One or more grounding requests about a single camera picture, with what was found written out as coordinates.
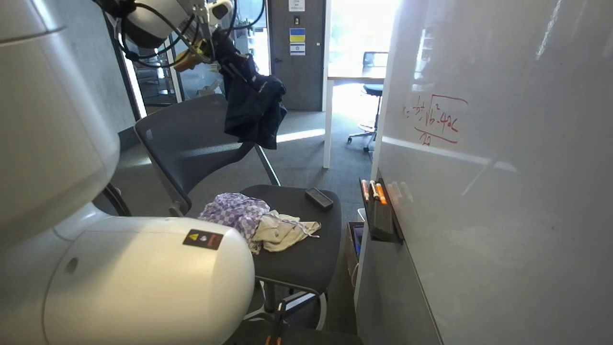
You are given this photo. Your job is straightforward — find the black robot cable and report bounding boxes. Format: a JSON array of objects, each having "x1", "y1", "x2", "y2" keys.
[{"x1": 94, "y1": 0, "x2": 266, "y2": 71}]

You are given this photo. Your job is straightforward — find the black marker tray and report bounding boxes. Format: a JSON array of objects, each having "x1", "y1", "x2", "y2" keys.
[{"x1": 358, "y1": 178, "x2": 404, "y2": 245}]

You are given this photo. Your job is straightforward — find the blue yellow poster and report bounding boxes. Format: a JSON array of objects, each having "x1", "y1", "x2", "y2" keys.
[{"x1": 287, "y1": 25, "x2": 308, "y2": 57}]

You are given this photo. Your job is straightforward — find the blue mesh swivel chair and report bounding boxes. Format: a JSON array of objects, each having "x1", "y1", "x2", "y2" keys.
[{"x1": 347, "y1": 50, "x2": 391, "y2": 155}]

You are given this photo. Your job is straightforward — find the white cloth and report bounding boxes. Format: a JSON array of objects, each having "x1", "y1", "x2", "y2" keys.
[{"x1": 197, "y1": 191, "x2": 274, "y2": 255}]

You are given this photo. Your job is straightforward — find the blue white box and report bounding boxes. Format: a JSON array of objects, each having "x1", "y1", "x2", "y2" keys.
[{"x1": 347, "y1": 220, "x2": 366, "y2": 258}]

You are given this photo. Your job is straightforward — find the black whiteboard eraser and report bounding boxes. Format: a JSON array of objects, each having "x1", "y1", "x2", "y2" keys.
[{"x1": 303, "y1": 188, "x2": 337, "y2": 212}]

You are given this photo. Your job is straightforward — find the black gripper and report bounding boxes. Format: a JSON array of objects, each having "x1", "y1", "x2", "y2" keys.
[{"x1": 209, "y1": 27, "x2": 238, "y2": 69}]

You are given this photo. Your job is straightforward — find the dark wooden door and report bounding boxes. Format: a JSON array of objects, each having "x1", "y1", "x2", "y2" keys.
[{"x1": 266, "y1": 0, "x2": 328, "y2": 113}]

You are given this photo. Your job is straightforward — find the large whiteboard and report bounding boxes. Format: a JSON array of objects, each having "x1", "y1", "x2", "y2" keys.
[{"x1": 372, "y1": 0, "x2": 613, "y2": 345}]

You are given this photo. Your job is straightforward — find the white meeting table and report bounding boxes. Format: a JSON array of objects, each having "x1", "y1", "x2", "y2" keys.
[{"x1": 320, "y1": 73, "x2": 387, "y2": 170}]

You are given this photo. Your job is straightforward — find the navy blue shirt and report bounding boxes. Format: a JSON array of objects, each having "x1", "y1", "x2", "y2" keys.
[{"x1": 213, "y1": 36, "x2": 289, "y2": 151}]

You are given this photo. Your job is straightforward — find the cream knitted cloth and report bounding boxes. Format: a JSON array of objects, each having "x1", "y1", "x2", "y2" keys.
[{"x1": 251, "y1": 209, "x2": 324, "y2": 255}]

